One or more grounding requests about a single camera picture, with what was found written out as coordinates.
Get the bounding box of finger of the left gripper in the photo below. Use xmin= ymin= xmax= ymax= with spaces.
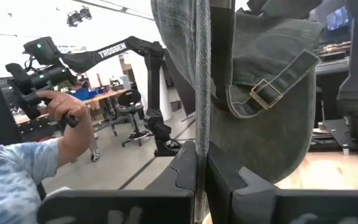
xmin=209 ymin=0 xmax=236 ymax=103

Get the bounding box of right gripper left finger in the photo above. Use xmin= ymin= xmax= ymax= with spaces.
xmin=144 ymin=140 xmax=198 ymax=224

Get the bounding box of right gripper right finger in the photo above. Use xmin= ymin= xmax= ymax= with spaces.
xmin=205 ymin=141 xmax=278 ymax=224

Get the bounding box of grey-green baseball cap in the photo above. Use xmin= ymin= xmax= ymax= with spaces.
xmin=150 ymin=0 xmax=326 ymax=223

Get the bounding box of black rolling stool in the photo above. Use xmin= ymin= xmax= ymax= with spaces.
xmin=116 ymin=89 xmax=154 ymax=148

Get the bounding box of wooden workbench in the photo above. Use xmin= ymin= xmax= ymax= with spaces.
xmin=12 ymin=88 xmax=130 ymax=162

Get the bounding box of blue storage bin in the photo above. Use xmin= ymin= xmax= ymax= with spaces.
xmin=70 ymin=86 xmax=108 ymax=101

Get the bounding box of person's hand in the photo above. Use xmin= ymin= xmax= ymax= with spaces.
xmin=35 ymin=90 xmax=88 ymax=121

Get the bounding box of black ceiling spotlight pair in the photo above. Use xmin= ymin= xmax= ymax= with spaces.
xmin=66 ymin=6 xmax=93 ymax=28

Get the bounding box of person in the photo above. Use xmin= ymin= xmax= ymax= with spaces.
xmin=0 ymin=119 xmax=95 ymax=224

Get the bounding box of wall-mounted display screen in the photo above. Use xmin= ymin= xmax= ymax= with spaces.
xmin=326 ymin=6 xmax=351 ymax=32

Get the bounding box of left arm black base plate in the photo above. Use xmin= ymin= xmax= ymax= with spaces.
xmin=309 ymin=119 xmax=358 ymax=152

